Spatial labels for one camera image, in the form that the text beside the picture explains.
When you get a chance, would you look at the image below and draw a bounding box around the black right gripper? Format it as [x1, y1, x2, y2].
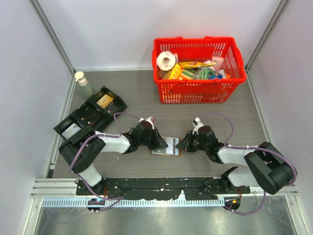
[176, 131, 208, 153]

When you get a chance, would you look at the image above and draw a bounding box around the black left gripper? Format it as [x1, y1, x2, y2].
[139, 127, 168, 150]

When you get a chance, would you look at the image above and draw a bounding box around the silver VIP credit card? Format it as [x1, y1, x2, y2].
[164, 137, 179, 156]

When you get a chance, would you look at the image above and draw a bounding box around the brown leather card holder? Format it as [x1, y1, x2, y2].
[150, 138, 182, 157]

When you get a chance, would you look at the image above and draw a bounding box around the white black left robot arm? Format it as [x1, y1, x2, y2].
[59, 120, 168, 195]

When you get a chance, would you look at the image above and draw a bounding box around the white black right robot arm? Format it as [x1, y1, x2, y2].
[176, 126, 295, 195]

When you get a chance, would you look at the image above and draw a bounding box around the gold card in tray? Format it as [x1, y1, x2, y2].
[96, 94, 113, 109]

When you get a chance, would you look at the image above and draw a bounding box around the black card organizer tray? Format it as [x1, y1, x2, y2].
[54, 86, 127, 140]

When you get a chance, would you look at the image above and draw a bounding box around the silver card in tray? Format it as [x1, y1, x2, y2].
[62, 123, 81, 139]

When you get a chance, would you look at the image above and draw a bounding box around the yellow green sponge pack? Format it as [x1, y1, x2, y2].
[162, 69, 195, 80]

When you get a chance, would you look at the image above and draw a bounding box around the green soap pump bottle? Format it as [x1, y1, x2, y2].
[74, 71, 95, 100]

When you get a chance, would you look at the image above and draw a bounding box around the green round package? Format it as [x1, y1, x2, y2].
[195, 67, 218, 80]

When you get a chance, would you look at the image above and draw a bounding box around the blue packet in basket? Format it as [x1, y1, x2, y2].
[209, 74, 223, 80]

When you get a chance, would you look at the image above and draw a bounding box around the yellow snack packet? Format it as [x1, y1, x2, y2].
[178, 62, 216, 69]

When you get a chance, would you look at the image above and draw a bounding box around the pink white box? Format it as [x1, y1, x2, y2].
[211, 56, 224, 71]

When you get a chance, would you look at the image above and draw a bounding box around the red plastic shopping basket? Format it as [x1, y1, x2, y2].
[152, 36, 246, 104]

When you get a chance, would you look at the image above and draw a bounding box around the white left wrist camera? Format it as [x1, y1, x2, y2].
[139, 116, 155, 124]

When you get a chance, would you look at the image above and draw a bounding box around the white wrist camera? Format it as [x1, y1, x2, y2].
[192, 117, 204, 135]
[139, 116, 155, 124]

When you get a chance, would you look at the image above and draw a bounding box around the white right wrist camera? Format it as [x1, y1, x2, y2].
[192, 117, 204, 135]

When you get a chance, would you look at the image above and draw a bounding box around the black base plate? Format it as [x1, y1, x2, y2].
[91, 177, 250, 201]

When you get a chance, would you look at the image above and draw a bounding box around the aluminium rail frame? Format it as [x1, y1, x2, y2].
[30, 176, 299, 208]

